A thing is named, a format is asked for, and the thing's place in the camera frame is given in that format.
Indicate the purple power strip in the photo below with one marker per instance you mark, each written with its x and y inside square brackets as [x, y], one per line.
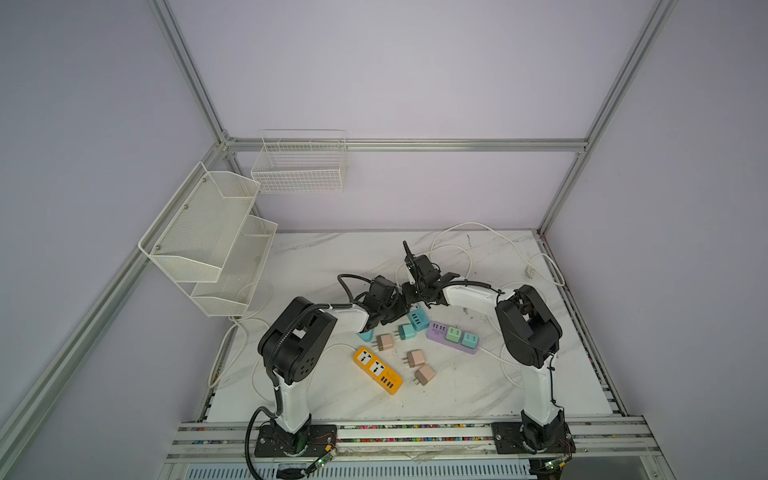
[436, 333]

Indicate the lower white mesh shelf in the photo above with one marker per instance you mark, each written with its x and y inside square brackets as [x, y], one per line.
[232, 294]

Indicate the white mesh shelf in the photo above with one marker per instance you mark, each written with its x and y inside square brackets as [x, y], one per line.
[191, 240]
[232, 294]

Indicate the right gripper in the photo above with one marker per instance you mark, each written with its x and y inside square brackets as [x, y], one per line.
[406, 295]

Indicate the teal long power strip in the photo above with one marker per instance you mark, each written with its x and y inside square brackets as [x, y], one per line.
[418, 319]

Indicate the orange power strip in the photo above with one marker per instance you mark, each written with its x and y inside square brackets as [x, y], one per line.
[381, 373]

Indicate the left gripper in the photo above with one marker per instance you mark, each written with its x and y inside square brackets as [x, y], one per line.
[402, 309]

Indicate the mint charger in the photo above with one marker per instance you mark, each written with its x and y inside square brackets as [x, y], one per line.
[406, 332]

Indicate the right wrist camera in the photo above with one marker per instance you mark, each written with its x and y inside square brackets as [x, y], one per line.
[409, 261]

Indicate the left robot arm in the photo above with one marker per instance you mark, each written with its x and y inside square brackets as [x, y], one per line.
[293, 345]

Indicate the pink charger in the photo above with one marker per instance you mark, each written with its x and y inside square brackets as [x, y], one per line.
[415, 358]
[424, 374]
[384, 342]

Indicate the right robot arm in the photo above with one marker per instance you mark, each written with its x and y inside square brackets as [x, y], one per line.
[530, 332]

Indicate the green charger on purple strip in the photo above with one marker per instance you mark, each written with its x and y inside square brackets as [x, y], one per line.
[453, 334]

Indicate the teal charger on purple strip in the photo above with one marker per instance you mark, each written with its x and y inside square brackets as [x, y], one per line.
[470, 341]

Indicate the white wire basket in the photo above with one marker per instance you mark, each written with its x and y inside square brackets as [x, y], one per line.
[301, 161]

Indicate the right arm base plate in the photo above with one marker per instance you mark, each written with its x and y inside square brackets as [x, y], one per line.
[531, 438]

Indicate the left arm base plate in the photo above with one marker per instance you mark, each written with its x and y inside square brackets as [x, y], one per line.
[311, 440]

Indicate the upper white mesh shelf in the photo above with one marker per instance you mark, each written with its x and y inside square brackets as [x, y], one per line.
[191, 240]

